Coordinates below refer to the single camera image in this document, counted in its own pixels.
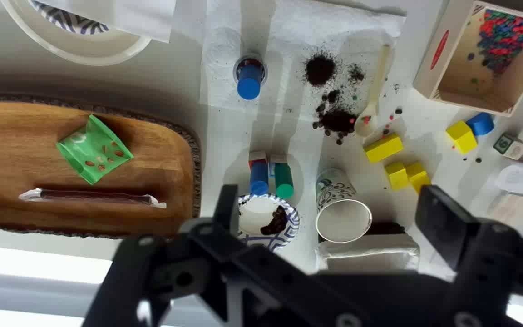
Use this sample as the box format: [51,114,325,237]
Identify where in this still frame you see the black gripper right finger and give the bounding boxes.
[414,184,483,282]

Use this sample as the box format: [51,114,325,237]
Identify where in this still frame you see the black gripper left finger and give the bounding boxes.
[213,184,240,239]

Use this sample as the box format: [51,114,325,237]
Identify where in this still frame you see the blue cylinder block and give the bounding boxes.
[249,161,273,199]
[235,57,269,103]

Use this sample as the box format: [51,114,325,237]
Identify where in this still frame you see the yellow wooden block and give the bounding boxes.
[405,161,433,195]
[445,119,480,157]
[383,161,411,193]
[362,134,407,166]

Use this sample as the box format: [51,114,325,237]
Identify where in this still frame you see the small blue block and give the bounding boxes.
[465,112,496,139]

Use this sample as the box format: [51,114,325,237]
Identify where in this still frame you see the patterned paper bowl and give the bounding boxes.
[235,193,304,252]

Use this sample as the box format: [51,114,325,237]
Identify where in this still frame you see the white plastic packet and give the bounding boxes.
[494,164,523,199]

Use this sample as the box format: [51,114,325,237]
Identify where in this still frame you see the printed white cube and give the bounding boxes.
[492,134,523,163]

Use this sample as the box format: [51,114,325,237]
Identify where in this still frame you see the white paper cup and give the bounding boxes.
[314,168,374,246]

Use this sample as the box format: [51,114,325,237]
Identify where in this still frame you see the brown wrapped stick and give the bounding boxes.
[17,186,169,212]

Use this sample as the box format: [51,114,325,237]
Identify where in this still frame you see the green snack packet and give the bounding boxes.
[55,114,137,188]

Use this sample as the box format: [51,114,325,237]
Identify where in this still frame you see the white plastic spoon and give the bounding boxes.
[354,43,394,139]

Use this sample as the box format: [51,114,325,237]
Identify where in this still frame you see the brown cardboard box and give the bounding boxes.
[413,0,523,119]

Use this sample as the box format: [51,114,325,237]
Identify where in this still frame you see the dark coffee grounds spill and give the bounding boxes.
[304,54,367,146]

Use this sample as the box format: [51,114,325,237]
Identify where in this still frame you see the white paper towel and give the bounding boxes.
[200,0,409,184]

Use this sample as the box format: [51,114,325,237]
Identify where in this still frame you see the colourful beads pile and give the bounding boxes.
[476,8,523,75]

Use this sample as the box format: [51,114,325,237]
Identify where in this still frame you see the brown wooden tray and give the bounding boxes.
[0,97,204,241]

